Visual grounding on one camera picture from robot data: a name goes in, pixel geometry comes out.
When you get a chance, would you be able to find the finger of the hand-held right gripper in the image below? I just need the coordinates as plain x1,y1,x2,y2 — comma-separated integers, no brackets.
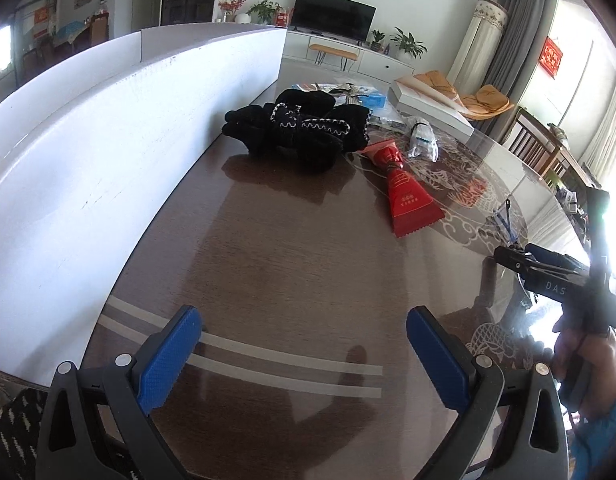
524,242,586,270
492,245,543,283

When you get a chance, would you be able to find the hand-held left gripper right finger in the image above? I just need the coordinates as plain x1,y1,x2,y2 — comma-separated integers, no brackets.
406,305,571,480

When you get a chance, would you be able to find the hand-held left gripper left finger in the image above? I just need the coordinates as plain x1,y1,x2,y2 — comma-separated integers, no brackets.
35,305,205,480

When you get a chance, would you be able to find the red foil packet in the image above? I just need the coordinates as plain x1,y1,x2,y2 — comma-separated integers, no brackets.
360,139,446,238

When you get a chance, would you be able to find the black knit glove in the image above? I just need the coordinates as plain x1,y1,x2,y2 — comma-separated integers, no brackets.
275,89,371,175
223,104,309,158

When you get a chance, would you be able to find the person's right forearm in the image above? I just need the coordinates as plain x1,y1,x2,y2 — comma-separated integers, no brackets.
568,370,616,480

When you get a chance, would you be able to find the person's right hand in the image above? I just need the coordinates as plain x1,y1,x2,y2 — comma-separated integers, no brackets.
552,321,616,411

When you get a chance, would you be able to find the wooden side table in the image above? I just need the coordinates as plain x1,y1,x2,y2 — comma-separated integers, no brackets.
542,127,606,196

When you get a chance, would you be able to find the dark wooden chair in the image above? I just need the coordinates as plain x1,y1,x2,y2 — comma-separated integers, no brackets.
502,107,563,176

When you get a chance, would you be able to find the white sheer curtain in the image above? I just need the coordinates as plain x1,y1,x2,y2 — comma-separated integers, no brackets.
580,72,616,181

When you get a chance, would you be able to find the small crumpled plastic bag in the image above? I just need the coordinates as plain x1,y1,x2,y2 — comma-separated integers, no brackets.
402,116,439,162

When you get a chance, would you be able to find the orange lounge chair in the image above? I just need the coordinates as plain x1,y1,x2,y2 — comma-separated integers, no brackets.
413,70,516,121

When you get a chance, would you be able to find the white flat box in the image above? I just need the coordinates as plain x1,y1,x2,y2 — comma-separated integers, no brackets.
390,76,474,137

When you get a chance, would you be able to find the black white patterned cloth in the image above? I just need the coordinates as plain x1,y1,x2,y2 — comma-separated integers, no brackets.
0,387,54,480

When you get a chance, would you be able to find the blue and white box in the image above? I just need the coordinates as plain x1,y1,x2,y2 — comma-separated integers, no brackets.
340,89,389,111

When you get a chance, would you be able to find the white foam board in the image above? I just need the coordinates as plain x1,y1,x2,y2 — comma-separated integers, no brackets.
0,26,289,376

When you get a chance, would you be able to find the cloth covered air conditioner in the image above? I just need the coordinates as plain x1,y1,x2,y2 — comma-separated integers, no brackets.
448,0,508,93

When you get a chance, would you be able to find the grey curtain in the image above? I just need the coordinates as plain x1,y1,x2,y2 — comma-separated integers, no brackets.
480,0,548,106

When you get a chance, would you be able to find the white television cabinet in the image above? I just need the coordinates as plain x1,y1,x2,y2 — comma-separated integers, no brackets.
280,29,419,81

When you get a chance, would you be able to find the large potted plant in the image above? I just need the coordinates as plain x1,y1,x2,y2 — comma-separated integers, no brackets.
390,26,429,59

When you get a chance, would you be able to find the orange top bench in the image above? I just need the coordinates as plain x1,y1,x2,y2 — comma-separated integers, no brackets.
309,43,361,67

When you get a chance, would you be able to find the black television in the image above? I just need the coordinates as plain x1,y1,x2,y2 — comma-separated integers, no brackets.
292,0,377,42

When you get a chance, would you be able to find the brown wooden sideboard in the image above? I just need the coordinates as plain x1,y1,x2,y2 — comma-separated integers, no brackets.
83,12,110,48

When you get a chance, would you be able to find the table with patterned cloth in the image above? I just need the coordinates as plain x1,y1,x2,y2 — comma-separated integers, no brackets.
53,21,84,46

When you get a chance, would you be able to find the leafy potted plant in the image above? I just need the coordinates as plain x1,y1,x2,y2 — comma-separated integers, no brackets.
247,0,283,25

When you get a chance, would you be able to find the vase with red flowers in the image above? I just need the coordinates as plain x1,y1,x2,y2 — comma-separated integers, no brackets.
218,0,249,23

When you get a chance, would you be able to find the red wall decoration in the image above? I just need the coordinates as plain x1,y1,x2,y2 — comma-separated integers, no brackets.
539,36,564,79

